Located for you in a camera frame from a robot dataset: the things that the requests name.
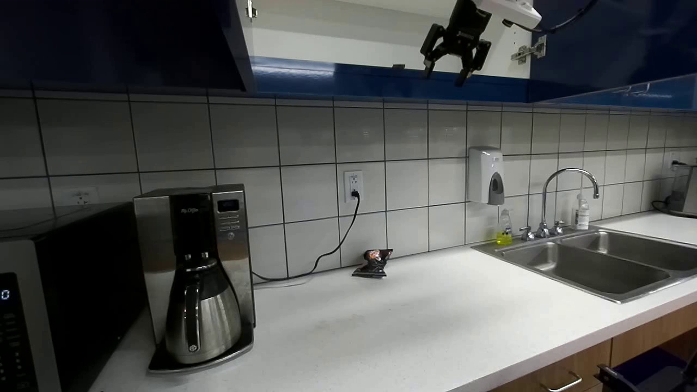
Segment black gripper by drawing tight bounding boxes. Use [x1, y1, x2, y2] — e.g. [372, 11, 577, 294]
[419, 0, 496, 88]

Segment dark packet with picture print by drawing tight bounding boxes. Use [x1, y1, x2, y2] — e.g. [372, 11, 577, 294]
[351, 246, 395, 282]

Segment wooden lower cabinet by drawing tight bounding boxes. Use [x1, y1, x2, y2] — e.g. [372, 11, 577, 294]
[493, 303, 697, 392]

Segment chrome sink faucet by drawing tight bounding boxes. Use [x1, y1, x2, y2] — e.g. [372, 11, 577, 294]
[521, 168, 603, 242]

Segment yellow dish soap bottle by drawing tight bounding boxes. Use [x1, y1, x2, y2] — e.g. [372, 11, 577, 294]
[493, 207, 516, 248]

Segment white pump soap bottle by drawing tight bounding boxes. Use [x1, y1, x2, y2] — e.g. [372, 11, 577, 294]
[573, 193, 593, 233]

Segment stainless steel double sink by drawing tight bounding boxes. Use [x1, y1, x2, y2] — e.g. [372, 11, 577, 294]
[475, 227, 697, 305]

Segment grey countertop appliance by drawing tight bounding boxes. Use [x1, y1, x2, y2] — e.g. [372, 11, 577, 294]
[651, 159, 697, 218]

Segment black steel coffee maker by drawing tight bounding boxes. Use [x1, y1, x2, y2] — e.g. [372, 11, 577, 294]
[132, 183, 258, 374]

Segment stainless steel coffee carafe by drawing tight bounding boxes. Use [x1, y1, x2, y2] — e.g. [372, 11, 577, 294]
[163, 250, 246, 368]

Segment black microwave oven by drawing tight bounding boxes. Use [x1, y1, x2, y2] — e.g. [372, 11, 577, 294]
[0, 203, 148, 392]

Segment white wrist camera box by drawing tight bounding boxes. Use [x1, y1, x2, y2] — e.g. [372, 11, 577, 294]
[471, 0, 544, 34]

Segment white blue wall cabinet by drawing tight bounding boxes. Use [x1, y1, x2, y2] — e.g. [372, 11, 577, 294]
[236, 0, 697, 113]

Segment white wall soap dispenser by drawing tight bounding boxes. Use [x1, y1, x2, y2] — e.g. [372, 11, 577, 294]
[466, 147, 508, 207]

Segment black robot wrist cable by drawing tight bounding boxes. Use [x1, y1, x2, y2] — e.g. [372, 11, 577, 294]
[503, 0, 602, 38]

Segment white wall power outlet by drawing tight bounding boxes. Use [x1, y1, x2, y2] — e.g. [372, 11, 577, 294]
[342, 168, 365, 205]

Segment black power cord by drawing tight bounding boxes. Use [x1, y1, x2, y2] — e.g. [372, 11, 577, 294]
[251, 189, 364, 285]

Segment metal drawer handle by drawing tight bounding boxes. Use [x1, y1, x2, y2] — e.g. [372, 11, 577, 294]
[547, 372, 585, 392]

